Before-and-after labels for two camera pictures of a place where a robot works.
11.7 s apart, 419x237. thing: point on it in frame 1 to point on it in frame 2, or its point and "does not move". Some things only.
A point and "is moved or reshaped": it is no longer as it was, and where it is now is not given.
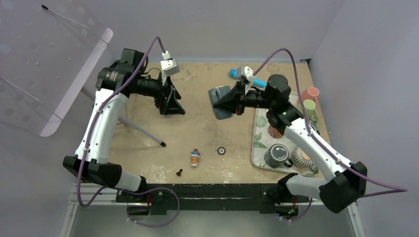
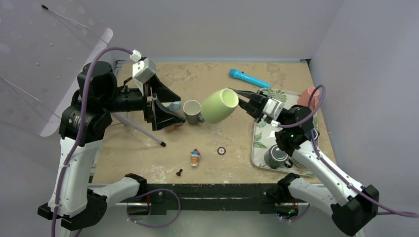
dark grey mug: x=276 y=155 does not move
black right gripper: x=234 y=101 to x=253 y=108
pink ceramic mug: x=312 y=93 does not move
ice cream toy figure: x=195 y=154 does not move
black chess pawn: x=179 y=173 does not move
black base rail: x=178 y=199 does not move
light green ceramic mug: x=312 y=113 is moved or reshaped
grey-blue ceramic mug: x=216 y=94 to x=191 y=108
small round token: x=221 y=150 does not move
